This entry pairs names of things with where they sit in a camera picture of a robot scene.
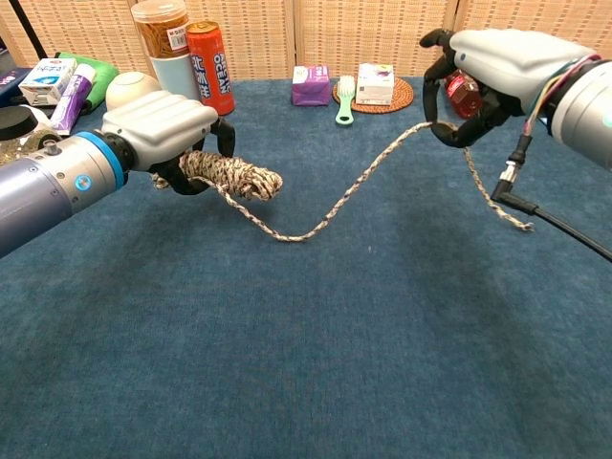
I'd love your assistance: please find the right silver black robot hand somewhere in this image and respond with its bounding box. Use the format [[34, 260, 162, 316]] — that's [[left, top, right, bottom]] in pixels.
[[419, 28, 601, 148]]

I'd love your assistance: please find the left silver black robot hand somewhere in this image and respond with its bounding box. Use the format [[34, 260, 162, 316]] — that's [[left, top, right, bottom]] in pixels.
[[99, 90, 236, 196]]

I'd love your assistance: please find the braided white brown rope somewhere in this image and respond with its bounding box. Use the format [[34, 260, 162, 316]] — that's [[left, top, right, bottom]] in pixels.
[[152, 120, 535, 243]]

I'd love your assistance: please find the light blue cup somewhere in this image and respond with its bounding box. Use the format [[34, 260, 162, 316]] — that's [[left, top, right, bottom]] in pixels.
[[151, 53, 201, 102]]

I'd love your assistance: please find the white ceramic bowl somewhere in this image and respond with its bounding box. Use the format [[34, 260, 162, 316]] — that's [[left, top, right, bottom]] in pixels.
[[105, 71, 162, 111]]

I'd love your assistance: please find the red sauce bottle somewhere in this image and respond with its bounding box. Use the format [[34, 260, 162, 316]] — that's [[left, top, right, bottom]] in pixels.
[[444, 70, 483, 120]]

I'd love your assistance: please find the orange red drink can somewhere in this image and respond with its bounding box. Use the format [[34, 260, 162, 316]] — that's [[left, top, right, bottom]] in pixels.
[[185, 20, 236, 117]]

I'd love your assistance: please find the green folded cloth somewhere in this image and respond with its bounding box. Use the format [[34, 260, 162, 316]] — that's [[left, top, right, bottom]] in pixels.
[[55, 51, 120, 115]]

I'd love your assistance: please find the clear jar of rubber bands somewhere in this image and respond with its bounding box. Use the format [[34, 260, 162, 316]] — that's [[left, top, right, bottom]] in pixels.
[[130, 0, 190, 59]]

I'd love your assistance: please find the purple white toothpaste tube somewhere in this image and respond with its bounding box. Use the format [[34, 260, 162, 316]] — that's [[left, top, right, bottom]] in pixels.
[[50, 63, 97, 138]]

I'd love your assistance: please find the round woven coaster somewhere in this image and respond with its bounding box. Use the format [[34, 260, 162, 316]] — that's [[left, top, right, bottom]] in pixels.
[[332, 77, 415, 115]]

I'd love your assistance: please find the white blue milk carton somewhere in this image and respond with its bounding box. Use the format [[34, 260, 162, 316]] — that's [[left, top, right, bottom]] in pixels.
[[18, 57, 77, 107]]

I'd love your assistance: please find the white box with purple print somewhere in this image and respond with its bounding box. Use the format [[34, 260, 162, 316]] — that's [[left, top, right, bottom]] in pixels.
[[355, 62, 396, 106]]

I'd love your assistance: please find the glass jar with black lid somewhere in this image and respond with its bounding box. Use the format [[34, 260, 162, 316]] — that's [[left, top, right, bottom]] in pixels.
[[0, 105, 62, 167]]

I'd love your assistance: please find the bamboo folding screen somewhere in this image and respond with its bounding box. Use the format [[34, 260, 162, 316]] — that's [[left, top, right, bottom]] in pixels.
[[0, 0, 612, 80]]

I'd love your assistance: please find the purple small box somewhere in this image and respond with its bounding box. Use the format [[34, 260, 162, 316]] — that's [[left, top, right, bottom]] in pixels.
[[292, 65, 332, 107]]

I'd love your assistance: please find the dark blue printed box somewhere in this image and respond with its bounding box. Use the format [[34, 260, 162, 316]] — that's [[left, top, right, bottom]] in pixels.
[[0, 67, 33, 109]]

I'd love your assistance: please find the mint green brush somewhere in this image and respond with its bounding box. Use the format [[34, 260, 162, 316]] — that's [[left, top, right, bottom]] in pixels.
[[335, 75, 358, 127]]

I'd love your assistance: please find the black stand pole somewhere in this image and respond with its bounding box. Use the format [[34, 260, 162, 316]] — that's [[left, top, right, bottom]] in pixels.
[[9, 0, 49, 61]]

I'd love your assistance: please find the dark blue table cloth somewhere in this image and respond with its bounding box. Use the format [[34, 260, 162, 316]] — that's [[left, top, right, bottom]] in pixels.
[[0, 74, 612, 459]]

